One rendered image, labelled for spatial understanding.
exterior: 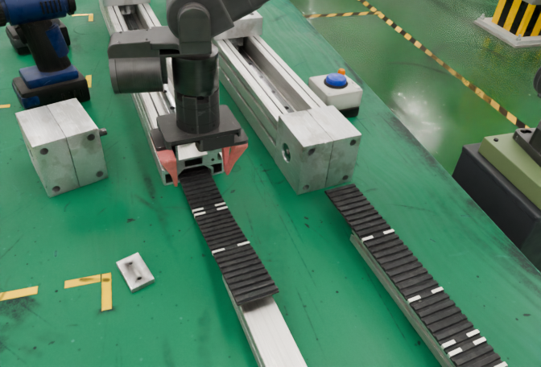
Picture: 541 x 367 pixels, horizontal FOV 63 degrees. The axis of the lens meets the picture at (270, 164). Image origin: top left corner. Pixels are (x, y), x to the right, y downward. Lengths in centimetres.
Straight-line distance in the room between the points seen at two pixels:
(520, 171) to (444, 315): 35
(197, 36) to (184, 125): 13
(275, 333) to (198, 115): 27
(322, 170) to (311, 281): 18
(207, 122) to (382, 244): 28
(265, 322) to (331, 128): 32
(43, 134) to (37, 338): 28
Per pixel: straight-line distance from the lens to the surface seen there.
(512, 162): 85
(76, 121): 72
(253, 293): 52
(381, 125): 90
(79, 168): 72
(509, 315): 65
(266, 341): 51
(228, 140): 60
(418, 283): 59
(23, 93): 92
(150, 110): 74
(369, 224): 63
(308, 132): 67
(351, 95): 88
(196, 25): 50
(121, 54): 55
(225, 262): 56
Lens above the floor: 125
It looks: 39 degrees down
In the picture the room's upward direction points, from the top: 4 degrees clockwise
